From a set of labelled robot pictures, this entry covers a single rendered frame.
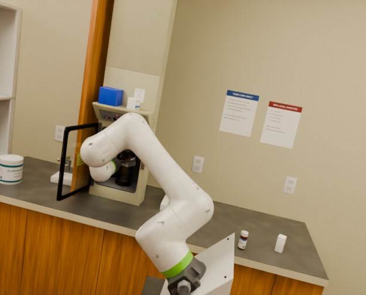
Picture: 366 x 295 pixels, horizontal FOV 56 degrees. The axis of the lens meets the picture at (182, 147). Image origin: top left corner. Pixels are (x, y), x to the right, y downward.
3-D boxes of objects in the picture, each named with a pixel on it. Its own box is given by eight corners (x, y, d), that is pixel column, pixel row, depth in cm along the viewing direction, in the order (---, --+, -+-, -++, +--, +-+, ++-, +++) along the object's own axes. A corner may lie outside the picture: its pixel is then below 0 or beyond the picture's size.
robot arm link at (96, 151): (121, 155, 131) (102, 129, 128) (92, 175, 128) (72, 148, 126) (117, 152, 148) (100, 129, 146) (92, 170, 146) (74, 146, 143)
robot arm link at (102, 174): (89, 186, 173) (109, 182, 171) (82, 162, 172) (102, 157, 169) (101, 179, 187) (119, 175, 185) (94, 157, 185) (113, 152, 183)
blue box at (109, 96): (105, 102, 197) (106, 86, 196) (121, 105, 196) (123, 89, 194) (97, 103, 188) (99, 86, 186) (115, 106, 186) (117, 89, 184)
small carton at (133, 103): (131, 107, 193) (132, 97, 192) (139, 109, 191) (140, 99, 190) (126, 108, 189) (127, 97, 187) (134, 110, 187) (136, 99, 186)
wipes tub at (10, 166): (7, 175, 214) (9, 152, 211) (26, 180, 213) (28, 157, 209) (-8, 181, 202) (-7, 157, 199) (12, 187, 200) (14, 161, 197)
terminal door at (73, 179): (90, 187, 208) (98, 122, 199) (57, 202, 179) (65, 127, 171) (89, 187, 208) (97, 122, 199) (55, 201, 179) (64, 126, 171)
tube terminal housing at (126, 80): (104, 182, 235) (120, 68, 219) (150, 193, 230) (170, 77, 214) (88, 193, 211) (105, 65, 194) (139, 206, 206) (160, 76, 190)
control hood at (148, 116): (98, 117, 201) (100, 100, 199) (151, 129, 196) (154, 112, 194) (89, 120, 190) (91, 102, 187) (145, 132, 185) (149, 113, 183)
